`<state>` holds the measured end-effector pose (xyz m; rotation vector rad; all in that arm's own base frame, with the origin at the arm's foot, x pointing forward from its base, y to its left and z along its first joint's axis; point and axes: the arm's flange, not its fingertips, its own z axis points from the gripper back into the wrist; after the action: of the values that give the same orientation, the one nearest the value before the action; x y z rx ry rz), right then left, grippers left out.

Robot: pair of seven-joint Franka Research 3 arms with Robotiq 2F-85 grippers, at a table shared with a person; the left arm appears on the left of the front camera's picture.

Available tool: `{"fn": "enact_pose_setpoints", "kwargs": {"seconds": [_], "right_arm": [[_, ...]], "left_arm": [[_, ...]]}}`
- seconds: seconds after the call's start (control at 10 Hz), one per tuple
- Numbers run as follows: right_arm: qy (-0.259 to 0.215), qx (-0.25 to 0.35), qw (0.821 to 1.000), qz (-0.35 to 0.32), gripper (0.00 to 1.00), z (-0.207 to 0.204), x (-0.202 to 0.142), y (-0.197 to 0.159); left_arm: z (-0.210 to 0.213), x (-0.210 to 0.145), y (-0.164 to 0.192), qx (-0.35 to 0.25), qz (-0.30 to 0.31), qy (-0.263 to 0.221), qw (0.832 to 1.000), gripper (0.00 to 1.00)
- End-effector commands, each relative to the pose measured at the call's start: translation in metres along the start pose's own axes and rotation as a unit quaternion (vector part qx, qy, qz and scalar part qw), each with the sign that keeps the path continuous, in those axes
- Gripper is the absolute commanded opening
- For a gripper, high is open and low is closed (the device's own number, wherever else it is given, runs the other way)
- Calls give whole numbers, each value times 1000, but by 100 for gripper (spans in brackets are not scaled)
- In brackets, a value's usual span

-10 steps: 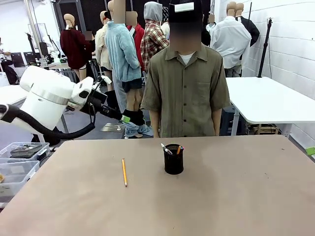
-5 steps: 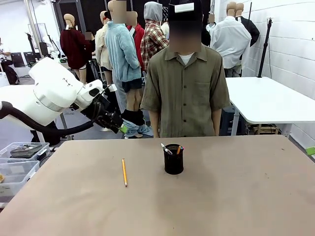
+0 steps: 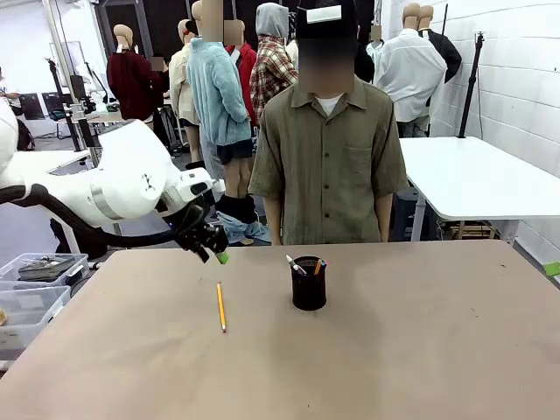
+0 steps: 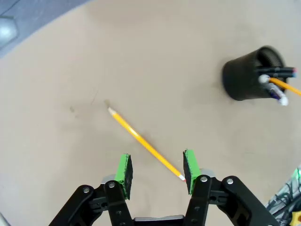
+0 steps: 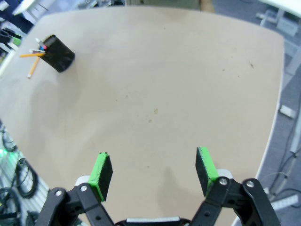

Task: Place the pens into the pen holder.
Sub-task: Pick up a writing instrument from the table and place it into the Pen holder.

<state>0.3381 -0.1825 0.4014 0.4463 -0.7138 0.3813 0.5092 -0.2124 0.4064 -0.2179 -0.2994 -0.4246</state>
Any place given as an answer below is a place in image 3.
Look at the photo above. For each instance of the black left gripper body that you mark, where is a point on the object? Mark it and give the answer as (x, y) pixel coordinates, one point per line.
(199, 234)

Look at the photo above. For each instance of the green-padded left gripper finger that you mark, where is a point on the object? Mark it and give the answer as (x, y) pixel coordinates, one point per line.
(224, 259)
(204, 256)

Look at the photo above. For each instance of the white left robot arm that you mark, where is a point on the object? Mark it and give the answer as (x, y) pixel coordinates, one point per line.
(127, 179)

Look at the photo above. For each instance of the person's right forearm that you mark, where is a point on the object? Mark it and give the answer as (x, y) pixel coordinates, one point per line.
(275, 221)

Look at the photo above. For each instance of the person's left forearm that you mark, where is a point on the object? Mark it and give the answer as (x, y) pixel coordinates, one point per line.
(384, 216)

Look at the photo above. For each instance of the white-tipped dark pen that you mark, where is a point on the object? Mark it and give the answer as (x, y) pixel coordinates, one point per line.
(295, 265)

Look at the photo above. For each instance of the black mesh pen holder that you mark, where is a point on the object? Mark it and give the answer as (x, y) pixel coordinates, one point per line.
(309, 289)

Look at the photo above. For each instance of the pile of blue jeans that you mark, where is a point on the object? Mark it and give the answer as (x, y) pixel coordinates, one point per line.
(245, 229)

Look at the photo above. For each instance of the yellow pencil with pink eraser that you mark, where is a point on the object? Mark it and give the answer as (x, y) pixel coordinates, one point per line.
(221, 306)

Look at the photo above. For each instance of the orange pencil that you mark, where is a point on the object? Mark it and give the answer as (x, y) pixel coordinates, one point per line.
(318, 266)

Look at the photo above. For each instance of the person in olive shirt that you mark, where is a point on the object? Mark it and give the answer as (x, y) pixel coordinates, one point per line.
(324, 166)

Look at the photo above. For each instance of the mannequin in light blue fleece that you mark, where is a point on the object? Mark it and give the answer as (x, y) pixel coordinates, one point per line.
(216, 96)

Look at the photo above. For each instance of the mannequin in beige shirt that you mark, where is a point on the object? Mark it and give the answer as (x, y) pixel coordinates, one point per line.
(181, 83)

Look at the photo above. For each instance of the clear plastic bin, dark tray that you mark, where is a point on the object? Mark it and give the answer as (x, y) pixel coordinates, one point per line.
(44, 267)

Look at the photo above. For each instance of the mannequin in maroon sweater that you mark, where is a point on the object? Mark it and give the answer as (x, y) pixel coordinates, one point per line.
(131, 83)

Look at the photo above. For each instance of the mannequin in red jacket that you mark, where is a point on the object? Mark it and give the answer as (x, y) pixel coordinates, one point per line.
(247, 70)

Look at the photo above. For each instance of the small white side table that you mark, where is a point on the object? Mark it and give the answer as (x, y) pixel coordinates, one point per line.
(44, 159)

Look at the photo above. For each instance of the mannequin in plaid hooded shirt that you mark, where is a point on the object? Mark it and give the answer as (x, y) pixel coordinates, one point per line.
(273, 65)

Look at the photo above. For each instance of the wooden pallet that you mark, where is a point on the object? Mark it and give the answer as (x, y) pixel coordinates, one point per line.
(468, 229)

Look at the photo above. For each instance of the black cap with white patch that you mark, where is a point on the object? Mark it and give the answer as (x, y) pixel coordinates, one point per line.
(326, 17)

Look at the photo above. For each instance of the mannequin in white shirt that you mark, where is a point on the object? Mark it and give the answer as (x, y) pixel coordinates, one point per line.
(409, 74)

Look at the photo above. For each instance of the large white table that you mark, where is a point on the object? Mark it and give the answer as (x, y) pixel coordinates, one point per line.
(472, 175)

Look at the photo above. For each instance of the mannequin in black jacket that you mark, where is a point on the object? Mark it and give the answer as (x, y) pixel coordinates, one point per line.
(444, 57)

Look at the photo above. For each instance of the black tripod stand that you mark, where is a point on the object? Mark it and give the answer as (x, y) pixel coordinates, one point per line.
(471, 87)

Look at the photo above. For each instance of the green object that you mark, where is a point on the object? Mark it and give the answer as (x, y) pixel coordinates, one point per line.
(552, 267)

